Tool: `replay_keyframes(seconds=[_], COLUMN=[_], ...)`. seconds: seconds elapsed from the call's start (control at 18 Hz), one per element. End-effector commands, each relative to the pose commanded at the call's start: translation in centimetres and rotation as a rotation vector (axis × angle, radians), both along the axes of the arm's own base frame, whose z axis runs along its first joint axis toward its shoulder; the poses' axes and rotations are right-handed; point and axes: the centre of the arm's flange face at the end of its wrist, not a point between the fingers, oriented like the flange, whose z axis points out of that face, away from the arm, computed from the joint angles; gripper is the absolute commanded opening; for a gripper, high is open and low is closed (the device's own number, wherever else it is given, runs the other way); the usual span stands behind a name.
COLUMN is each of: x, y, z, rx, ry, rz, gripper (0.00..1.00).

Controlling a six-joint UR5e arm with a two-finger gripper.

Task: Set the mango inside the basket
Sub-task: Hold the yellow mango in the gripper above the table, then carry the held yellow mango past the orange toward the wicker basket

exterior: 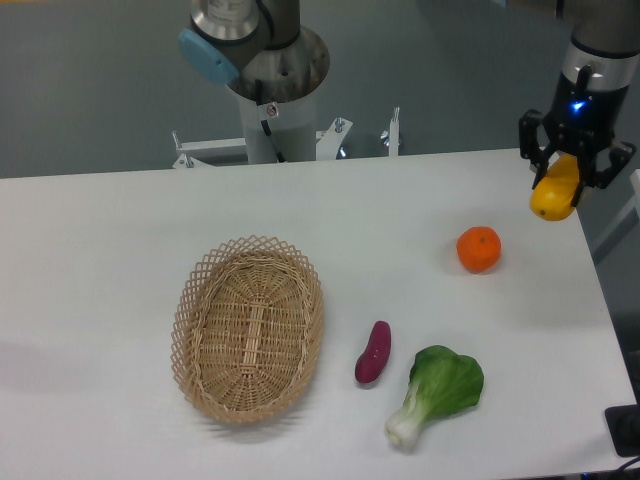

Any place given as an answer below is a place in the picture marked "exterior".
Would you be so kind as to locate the woven wicker basket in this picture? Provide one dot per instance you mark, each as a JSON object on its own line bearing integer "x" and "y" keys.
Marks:
{"x": 247, "y": 330}

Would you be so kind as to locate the yellow mango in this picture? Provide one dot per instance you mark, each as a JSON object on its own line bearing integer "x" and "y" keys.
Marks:
{"x": 551, "y": 199}

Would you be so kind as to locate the robot base with blue cap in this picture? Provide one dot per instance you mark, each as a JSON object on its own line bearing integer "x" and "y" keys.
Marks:
{"x": 259, "y": 49}

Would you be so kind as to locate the orange tangerine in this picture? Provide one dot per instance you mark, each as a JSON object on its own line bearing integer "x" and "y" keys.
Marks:
{"x": 479, "y": 249}

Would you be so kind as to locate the purple sweet potato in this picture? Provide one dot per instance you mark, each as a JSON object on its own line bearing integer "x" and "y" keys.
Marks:
{"x": 375, "y": 356}

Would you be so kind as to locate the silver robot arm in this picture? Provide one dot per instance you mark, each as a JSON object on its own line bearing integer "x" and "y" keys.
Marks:
{"x": 598, "y": 68}

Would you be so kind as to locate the black device at table edge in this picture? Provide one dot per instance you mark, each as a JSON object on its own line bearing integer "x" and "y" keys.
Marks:
{"x": 623, "y": 425}

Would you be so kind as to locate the white metal mounting frame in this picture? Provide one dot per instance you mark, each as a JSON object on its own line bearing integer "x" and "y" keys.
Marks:
{"x": 273, "y": 132}

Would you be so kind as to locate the green bok choy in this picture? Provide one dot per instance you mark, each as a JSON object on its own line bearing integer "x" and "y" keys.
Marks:
{"x": 442, "y": 383}

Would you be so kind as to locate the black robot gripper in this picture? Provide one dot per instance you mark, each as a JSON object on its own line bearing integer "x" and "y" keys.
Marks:
{"x": 580, "y": 123}

